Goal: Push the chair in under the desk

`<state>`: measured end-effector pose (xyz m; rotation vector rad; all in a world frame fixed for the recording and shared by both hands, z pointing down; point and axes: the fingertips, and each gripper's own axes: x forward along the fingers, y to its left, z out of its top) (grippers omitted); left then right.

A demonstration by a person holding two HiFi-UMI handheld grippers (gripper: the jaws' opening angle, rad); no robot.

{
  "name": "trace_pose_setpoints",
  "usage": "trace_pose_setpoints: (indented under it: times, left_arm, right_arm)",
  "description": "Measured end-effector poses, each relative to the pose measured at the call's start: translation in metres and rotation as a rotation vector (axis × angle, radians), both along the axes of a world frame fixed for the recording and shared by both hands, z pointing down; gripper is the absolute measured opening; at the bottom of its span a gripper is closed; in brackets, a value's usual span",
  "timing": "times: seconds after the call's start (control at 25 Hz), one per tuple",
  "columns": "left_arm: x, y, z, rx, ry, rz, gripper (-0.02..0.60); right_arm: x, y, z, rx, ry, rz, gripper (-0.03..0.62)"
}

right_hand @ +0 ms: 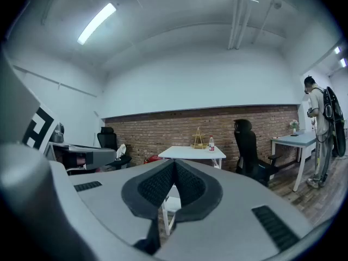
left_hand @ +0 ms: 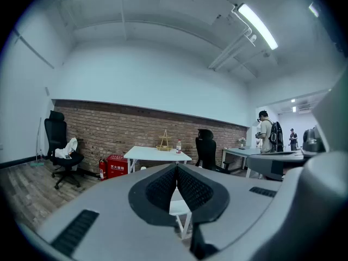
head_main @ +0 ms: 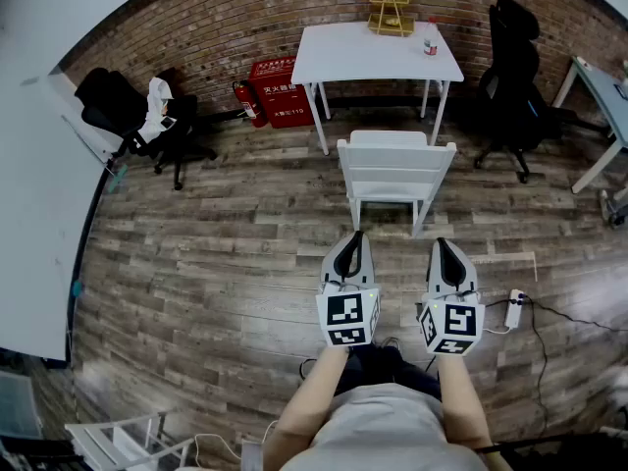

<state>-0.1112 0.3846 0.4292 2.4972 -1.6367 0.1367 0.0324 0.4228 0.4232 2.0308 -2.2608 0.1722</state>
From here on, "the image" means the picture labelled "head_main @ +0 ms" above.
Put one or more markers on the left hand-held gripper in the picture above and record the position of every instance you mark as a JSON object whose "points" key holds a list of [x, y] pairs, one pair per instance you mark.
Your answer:
{"points": [[346, 312]]}

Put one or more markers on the person's grey shirt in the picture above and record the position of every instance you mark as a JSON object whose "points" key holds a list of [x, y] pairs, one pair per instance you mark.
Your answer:
{"points": [[387, 430]]}

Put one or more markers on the white metal rack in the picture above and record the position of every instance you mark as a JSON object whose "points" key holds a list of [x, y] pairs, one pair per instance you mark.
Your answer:
{"points": [[98, 437]]}

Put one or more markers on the white crumpled cloth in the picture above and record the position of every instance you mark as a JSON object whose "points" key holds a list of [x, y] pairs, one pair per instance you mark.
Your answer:
{"points": [[157, 101]]}

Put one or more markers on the red fire extinguisher box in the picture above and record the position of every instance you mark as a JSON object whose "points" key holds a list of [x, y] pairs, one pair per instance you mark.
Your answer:
{"points": [[284, 96]]}

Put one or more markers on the yellow snack packet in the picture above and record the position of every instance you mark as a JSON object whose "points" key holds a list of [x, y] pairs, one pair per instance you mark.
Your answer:
{"points": [[392, 20]]}

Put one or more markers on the clear plastic bottle red cap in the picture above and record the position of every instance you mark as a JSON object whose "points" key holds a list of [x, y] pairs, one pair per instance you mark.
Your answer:
{"points": [[431, 39]]}

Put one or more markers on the black high-back office chair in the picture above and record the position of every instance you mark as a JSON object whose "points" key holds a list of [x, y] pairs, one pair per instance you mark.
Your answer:
{"points": [[515, 91]]}

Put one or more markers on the white power strip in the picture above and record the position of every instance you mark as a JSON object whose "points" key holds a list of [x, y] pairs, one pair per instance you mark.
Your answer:
{"points": [[513, 312]]}

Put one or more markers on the person's dark trousers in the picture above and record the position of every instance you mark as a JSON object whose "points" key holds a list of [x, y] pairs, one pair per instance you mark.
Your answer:
{"points": [[382, 366]]}

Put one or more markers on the teal broom head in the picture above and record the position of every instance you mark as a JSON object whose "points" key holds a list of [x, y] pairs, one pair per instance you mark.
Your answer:
{"points": [[119, 177]]}

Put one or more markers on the person's right forearm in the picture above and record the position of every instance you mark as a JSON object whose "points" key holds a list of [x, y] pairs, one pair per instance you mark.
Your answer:
{"points": [[463, 400]]}

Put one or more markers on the white wooden chair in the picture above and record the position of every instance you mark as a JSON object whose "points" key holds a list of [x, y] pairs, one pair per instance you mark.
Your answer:
{"points": [[392, 165]]}

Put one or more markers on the red fire extinguisher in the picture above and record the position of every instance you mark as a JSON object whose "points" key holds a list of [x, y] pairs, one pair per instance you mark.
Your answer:
{"points": [[255, 106]]}

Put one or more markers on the white smartphone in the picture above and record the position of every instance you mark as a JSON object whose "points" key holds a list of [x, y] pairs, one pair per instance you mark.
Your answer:
{"points": [[168, 122]]}

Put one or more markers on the white folding table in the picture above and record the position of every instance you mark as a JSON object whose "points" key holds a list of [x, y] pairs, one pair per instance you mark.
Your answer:
{"points": [[363, 52]]}

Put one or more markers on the teal clip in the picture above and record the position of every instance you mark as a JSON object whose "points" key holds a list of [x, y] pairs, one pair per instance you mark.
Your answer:
{"points": [[77, 289]]}

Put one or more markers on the person's left forearm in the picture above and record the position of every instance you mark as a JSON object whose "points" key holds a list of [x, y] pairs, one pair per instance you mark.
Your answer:
{"points": [[314, 400]]}

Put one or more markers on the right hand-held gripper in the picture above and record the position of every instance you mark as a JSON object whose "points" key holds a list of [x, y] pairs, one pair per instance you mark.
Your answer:
{"points": [[458, 322]]}

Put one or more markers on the black mesh office chair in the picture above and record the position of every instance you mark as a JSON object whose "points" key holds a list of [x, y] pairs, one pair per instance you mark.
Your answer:
{"points": [[108, 101]]}

